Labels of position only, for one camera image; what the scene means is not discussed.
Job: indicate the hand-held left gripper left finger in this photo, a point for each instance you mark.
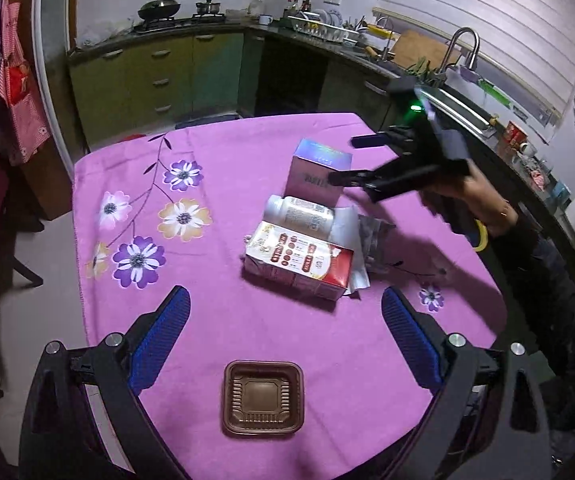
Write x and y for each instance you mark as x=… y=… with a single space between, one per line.
x=160 y=337

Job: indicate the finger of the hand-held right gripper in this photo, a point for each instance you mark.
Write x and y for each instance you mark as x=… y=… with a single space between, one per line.
x=352 y=178
x=367 y=141

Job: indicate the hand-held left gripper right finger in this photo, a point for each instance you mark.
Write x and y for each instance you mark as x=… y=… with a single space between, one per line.
x=412 y=337

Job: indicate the purple cardboard box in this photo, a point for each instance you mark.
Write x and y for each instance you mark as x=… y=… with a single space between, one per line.
x=317 y=175

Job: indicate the white labelled plastic bottle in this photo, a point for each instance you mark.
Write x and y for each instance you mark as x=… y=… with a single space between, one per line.
x=302 y=215

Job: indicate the silver wrapper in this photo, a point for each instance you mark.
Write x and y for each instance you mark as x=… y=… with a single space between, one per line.
x=375 y=245

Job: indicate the white red milk carton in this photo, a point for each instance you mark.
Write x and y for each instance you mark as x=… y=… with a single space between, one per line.
x=292 y=260

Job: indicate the brown plastic tray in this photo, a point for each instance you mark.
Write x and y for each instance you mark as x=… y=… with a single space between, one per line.
x=262 y=397

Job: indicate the person's right forearm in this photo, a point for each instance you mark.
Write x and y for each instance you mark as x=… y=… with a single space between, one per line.
x=542 y=270

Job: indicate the person's right hand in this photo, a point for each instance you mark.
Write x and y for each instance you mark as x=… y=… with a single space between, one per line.
x=477 y=200

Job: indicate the steel sink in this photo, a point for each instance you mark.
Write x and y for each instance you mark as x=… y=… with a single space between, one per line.
x=467 y=110

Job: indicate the pink floral tablecloth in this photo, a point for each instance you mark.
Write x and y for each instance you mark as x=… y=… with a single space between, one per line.
x=217 y=310

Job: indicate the green leafy vegetables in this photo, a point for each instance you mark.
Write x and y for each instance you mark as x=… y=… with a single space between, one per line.
x=422 y=67

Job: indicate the green plastic holder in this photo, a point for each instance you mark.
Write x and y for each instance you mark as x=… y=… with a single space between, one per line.
x=495 y=92

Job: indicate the purple faucet caddy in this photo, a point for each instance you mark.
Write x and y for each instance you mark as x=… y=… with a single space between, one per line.
x=470 y=74

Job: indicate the white ceramic mug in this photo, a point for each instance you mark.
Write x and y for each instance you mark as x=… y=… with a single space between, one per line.
x=528 y=150

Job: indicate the wooden cutting board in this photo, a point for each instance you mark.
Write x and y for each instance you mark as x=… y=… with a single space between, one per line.
x=415 y=50

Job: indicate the pink dish cloth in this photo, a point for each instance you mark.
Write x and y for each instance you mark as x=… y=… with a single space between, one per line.
x=537 y=176

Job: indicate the yellow plastic rack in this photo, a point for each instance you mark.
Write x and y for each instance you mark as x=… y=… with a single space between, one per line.
x=383 y=30

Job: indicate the tall steel kitchen faucet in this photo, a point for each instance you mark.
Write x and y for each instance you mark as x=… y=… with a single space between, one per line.
x=474 y=52

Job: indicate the white dish rack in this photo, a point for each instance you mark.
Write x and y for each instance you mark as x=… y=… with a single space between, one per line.
x=317 y=27

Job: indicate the white enamel mug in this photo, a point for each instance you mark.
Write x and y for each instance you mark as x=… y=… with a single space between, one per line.
x=266 y=19

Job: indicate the striped window blind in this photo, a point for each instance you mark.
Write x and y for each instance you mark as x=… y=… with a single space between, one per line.
x=467 y=0

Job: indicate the plastic oil bottle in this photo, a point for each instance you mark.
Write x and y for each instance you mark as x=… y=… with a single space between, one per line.
x=256 y=4

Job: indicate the steel cooking pot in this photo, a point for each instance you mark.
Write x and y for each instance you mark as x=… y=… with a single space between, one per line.
x=208 y=8

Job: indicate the gas stove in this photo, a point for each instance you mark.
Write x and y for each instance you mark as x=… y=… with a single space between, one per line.
x=182 y=21

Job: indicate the light green base cabinets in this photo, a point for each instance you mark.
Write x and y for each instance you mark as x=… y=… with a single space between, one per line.
x=127 y=85

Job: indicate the black wok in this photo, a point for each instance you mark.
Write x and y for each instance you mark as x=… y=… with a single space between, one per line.
x=160 y=9

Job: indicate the pink checkered apron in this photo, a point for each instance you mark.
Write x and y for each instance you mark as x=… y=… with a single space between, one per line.
x=22 y=105

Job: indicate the clear plastic bags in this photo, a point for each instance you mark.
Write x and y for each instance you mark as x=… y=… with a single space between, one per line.
x=102 y=35

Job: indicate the glass sliding door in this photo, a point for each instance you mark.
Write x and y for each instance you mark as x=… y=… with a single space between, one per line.
x=59 y=60

